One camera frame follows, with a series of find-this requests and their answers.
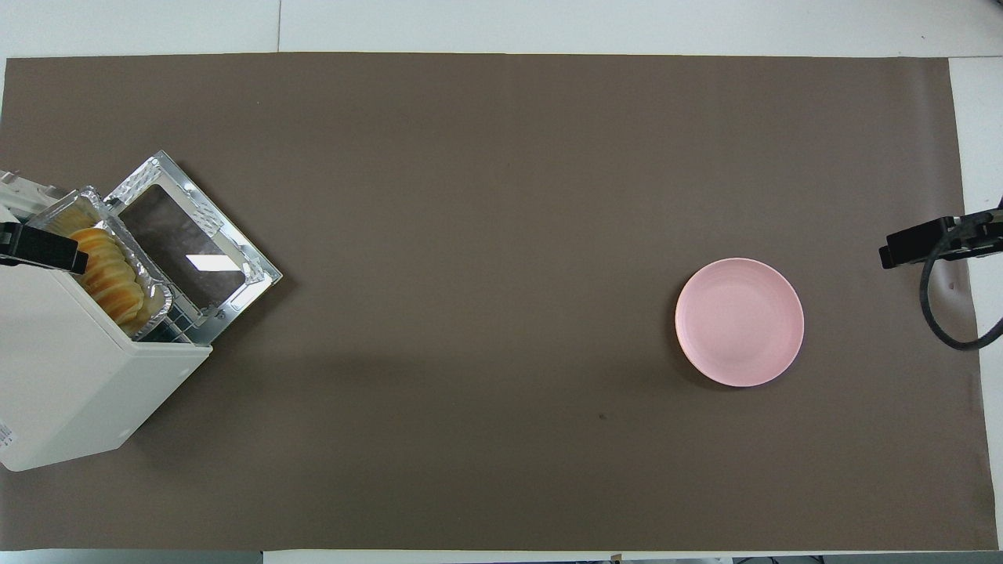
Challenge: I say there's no yellow sliced bread loaf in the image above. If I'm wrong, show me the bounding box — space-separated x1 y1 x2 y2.
49 205 147 328

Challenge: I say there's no aluminium foil tray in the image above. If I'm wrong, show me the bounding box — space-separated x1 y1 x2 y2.
26 186 174 340

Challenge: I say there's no cream white toaster oven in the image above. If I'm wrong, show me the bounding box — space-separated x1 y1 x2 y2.
0 171 214 472

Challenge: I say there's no pink round plate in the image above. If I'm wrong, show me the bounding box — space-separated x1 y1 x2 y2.
675 258 806 388

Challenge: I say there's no brown table mat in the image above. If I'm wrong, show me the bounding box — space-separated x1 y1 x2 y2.
0 52 998 553

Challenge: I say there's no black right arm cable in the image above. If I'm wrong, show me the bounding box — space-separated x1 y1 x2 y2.
920 223 1003 350

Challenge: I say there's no glass oven door metal frame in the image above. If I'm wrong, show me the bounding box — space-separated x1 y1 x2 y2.
100 150 284 328

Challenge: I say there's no oven wire rack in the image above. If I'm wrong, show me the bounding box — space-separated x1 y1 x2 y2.
143 300 197 345

